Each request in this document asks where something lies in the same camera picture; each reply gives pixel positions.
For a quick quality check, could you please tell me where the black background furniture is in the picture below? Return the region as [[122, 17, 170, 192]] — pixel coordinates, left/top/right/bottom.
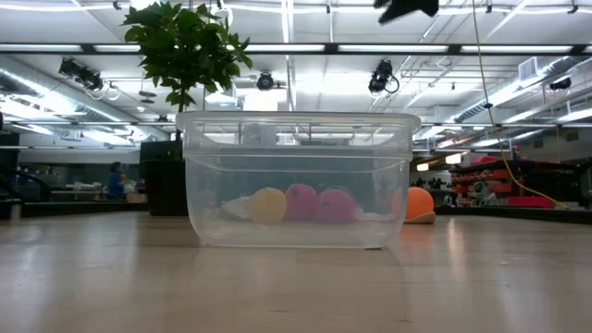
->
[[0, 110, 53, 221]]

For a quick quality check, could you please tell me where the orange toy orange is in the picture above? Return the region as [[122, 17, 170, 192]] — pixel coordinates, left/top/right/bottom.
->
[[392, 186, 436, 221]]

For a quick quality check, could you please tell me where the yellow toy lemon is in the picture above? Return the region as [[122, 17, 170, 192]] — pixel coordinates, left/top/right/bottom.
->
[[251, 186, 289, 226]]

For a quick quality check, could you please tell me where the yellow cable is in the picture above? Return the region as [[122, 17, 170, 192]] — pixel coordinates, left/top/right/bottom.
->
[[470, 0, 573, 211]]

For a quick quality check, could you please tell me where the red storage shelving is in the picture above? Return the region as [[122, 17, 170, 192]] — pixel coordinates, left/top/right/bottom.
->
[[450, 154, 559, 209]]

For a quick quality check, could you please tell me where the red toy dragon fruit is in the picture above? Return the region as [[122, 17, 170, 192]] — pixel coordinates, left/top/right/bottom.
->
[[315, 186, 357, 224]]

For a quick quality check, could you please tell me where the person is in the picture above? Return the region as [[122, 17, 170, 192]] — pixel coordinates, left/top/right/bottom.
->
[[106, 161, 127, 201]]

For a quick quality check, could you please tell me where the clear plastic tupperware container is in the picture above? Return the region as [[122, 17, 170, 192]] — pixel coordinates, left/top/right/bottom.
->
[[174, 110, 423, 251]]

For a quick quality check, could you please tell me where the green leafy potted plant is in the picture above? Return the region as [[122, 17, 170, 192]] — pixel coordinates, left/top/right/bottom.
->
[[120, 0, 254, 144]]

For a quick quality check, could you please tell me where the black plant pot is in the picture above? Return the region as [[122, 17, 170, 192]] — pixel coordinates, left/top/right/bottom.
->
[[139, 140, 189, 217]]

